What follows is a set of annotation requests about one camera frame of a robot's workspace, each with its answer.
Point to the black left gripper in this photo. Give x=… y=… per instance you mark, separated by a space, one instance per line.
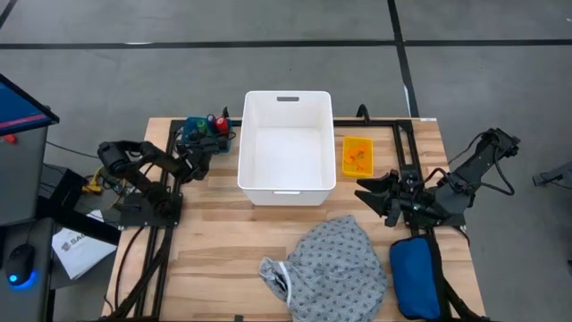
x=194 y=158

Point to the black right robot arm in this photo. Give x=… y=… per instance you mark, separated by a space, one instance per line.
x=482 y=152

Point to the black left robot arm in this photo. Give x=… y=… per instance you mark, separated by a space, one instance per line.
x=114 y=156

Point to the small yellow plastic tray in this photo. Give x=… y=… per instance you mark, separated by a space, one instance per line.
x=349 y=171

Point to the black desk stand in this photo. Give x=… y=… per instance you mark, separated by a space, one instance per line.
x=62 y=192

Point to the green bandage roll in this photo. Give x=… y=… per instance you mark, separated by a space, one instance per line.
x=202 y=127

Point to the red bandage roll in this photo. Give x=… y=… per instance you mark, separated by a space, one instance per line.
x=221 y=126

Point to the grey stand foot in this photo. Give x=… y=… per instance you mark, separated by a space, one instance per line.
x=556 y=179

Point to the blue zip pouch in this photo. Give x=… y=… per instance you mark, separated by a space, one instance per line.
x=415 y=277

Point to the black aluminium table frame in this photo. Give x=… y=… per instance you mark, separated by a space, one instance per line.
x=344 y=122

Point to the grey desk cabinet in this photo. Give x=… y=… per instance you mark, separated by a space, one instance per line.
x=22 y=179

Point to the black edge-mounted box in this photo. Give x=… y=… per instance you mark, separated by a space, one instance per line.
x=239 y=319

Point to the small red object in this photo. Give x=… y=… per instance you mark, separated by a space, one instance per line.
x=10 y=138

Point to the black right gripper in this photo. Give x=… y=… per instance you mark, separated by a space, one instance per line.
x=413 y=199

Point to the computer monitor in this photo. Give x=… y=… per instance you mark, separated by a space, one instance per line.
x=22 y=109

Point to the white printed booklet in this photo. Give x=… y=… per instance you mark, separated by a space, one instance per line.
x=80 y=250

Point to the small blue plastic tray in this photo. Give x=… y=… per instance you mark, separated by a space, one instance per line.
x=190 y=125

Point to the black lit computer mouse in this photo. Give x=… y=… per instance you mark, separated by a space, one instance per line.
x=20 y=264

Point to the white perforated plastic basket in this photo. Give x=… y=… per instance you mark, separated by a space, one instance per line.
x=286 y=156

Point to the dark grey mouse desk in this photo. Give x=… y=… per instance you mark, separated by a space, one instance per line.
x=42 y=295

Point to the grey patterned hospital gown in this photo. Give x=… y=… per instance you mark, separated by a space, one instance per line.
x=335 y=268

